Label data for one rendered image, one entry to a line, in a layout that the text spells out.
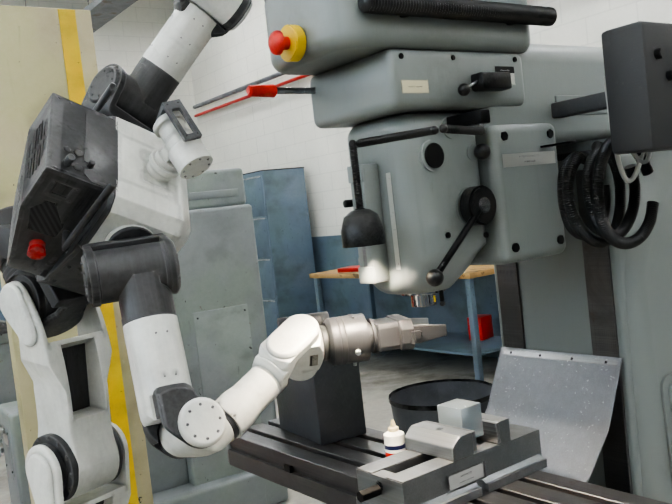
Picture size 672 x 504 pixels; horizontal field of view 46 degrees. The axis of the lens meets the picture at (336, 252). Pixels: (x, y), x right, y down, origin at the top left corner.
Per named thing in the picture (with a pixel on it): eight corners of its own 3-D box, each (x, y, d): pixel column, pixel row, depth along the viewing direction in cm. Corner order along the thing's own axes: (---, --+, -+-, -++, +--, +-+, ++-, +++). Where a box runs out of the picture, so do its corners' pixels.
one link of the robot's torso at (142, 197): (-33, 306, 140) (57, 178, 121) (-13, 174, 161) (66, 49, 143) (121, 346, 157) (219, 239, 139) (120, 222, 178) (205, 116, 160)
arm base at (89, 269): (92, 328, 130) (85, 270, 124) (82, 286, 140) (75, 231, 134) (183, 312, 135) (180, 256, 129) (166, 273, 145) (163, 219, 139)
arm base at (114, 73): (71, 126, 155) (111, 110, 149) (83, 73, 160) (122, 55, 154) (128, 162, 166) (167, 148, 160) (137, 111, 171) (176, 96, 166)
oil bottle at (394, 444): (397, 481, 148) (391, 423, 147) (383, 476, 151) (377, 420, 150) (413, 474, 150) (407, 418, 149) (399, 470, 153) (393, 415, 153)
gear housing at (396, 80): (395, 107, 128) (389, 46, 128) (311, 130, 148) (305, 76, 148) (530, 105, 148) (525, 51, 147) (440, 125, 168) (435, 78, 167)
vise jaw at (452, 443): (453, 462, 134) (451, 439, 133) (405, 449, 143) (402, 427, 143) (478, 452, 137) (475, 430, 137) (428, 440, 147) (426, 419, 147)
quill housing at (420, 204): (424, 298, 134) (403, 109, 132) (351, 295, 150) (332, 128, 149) (500, 282, 145) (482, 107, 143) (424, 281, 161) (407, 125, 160)
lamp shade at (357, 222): (333, 249, 130) (329, 211, 130) (358, 244, 136) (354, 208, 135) (369, 246, 126) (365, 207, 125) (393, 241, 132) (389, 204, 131)
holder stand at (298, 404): (321, 446, 175) (310, 357, 174) (279, 428, 194) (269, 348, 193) (367, 433, 181) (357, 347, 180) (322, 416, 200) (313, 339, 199)
